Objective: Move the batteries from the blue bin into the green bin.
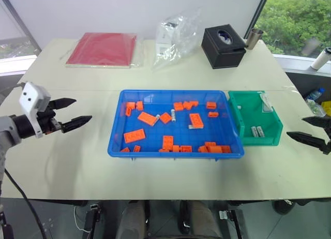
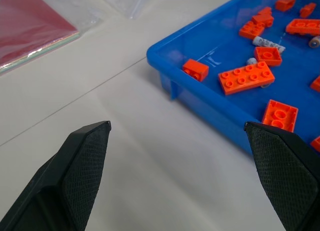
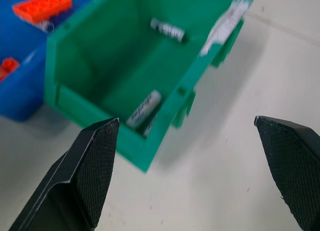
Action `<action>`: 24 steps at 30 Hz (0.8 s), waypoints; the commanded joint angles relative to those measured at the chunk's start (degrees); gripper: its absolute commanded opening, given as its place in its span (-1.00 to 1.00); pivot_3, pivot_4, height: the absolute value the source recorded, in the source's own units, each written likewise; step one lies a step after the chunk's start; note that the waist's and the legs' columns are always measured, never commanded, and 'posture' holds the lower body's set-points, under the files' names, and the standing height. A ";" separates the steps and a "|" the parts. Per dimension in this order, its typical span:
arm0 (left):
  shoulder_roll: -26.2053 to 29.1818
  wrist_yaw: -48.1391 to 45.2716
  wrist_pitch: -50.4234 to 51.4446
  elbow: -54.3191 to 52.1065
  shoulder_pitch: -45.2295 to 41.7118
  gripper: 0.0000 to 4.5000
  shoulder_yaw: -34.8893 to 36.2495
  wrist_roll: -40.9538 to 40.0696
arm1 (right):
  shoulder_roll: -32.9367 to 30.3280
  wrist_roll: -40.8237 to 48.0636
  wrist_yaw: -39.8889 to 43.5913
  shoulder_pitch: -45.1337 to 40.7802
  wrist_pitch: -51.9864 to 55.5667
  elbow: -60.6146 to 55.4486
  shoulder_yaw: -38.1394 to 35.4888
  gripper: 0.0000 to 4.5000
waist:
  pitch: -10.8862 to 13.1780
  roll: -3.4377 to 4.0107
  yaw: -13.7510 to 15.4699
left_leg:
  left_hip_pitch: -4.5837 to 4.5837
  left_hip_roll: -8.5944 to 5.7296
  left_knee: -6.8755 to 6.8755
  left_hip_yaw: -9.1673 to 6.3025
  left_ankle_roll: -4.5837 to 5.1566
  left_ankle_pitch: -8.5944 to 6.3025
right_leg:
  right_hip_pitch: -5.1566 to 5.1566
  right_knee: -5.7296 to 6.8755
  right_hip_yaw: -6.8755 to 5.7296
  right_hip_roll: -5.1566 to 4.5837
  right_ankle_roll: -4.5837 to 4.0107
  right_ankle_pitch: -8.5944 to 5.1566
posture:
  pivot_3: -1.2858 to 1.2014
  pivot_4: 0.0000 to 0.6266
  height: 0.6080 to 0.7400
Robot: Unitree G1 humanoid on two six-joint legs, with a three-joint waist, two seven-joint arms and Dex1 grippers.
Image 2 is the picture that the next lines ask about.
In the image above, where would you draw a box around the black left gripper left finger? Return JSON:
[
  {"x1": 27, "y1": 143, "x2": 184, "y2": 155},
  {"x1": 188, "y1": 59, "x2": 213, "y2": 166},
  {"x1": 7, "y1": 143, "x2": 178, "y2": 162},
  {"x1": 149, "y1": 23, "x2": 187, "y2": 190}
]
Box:
[{"x1": 0, "y1": 120, "x2": 112, "y2": 231}]

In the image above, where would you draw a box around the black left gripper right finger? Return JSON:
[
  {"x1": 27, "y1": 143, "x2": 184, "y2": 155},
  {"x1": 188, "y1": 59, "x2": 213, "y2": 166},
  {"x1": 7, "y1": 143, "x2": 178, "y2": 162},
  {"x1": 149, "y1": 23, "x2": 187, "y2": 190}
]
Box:
[{"x1": 244, "y1": 121, "x2": 320, "y2": 231}]

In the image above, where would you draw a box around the upturned orange square brick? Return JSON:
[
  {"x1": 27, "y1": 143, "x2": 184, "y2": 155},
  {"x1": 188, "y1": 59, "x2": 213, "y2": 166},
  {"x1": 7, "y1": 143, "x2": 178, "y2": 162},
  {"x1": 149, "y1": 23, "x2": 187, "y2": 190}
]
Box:
[{"x1": 261, "y1": 99, "x2": 299, "y2": 132}]

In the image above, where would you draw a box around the blue plastic tray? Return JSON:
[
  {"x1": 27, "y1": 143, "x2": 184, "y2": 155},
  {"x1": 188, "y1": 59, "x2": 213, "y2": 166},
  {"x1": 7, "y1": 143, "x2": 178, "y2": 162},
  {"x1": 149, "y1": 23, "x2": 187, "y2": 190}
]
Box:
[{"x1": 146, "y1": 0, "x2": 320, "y2": 157}]

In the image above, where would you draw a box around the long orange eight-stud brick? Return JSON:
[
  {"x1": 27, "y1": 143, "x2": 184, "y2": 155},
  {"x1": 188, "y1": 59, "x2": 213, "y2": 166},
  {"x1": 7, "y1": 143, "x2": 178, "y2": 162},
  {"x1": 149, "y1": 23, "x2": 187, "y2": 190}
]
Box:
[{"x1": 217, "y1": 61, "x2": 276, "y2": 96}]

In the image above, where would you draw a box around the orange four-stud brick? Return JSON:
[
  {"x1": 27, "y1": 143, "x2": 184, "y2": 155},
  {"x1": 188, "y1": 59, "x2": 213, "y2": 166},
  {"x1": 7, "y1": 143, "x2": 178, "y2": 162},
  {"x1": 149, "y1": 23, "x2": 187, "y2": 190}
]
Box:
[{"x1": 254, "y1": 46, "x2": 283, "y2": 67}]

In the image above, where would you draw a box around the white cylinder with black markings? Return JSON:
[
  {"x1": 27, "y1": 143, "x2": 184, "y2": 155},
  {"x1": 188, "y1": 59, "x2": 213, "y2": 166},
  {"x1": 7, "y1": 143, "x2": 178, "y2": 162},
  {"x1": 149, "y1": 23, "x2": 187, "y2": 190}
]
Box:
[{"x1": 252, "y1": 35, "x2": 286, "y2": 55}]

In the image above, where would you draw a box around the small orange two-stud brick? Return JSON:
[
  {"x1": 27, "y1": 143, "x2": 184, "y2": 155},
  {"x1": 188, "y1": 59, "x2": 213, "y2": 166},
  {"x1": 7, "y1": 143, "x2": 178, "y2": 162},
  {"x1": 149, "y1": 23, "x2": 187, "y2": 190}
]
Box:
[{"x1": 182, "y1": 58, "x2": 210, "y2": 82}]

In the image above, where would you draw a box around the orange six-stud brick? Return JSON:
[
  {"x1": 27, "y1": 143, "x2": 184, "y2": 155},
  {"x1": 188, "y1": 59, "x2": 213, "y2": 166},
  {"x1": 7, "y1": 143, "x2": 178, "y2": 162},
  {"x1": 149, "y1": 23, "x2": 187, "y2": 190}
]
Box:
[{"x1": 238, "y1": 20, "x2": 266, "y2": 39}]

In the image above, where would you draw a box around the flat orange plate brick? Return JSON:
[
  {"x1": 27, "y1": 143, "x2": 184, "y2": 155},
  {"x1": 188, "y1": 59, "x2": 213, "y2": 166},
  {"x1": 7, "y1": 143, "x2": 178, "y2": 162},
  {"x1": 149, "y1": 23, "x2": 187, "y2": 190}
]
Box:
[{"x1": 285, "y1": 18, "x2": 320, "y2": 37}]

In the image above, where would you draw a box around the coloured paper pack in plastic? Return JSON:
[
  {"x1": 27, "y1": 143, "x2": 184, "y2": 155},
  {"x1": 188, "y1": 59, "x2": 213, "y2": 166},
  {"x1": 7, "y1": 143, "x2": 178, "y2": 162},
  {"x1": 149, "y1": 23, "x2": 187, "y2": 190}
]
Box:
[{"x1": 0, "y1": 0, "x2": 81, "y2": 76}]

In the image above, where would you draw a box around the orange stacked brick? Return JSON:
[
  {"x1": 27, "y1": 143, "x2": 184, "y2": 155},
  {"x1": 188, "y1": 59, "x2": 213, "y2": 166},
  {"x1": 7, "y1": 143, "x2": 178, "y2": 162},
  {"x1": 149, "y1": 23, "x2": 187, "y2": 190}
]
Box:
[{"x1": 251, "y1": 6, "x2": 275, "y2": 27}]

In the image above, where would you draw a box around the small orange brick piece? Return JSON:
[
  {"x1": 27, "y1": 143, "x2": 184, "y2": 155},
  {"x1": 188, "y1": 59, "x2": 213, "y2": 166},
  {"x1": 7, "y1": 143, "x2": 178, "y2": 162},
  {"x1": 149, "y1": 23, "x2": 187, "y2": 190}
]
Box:
[{"x1": 299, "y1": 2, "x2": 317, "y2": 19}]

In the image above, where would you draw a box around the hollow orange brick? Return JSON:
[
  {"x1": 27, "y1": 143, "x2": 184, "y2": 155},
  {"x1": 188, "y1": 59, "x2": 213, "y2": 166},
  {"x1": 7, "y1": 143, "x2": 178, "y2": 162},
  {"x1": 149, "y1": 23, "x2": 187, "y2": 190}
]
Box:
[{"x1": 275, "y1": 0, "x2": 297, "y2": 12}]

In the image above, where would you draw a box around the clear plastic bag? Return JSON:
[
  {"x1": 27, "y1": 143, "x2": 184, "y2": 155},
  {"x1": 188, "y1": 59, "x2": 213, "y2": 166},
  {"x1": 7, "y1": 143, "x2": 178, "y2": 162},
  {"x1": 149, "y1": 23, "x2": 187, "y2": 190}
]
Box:
[{"x1": 93, "y1": 0, "x2": 181, "y2": 20}]

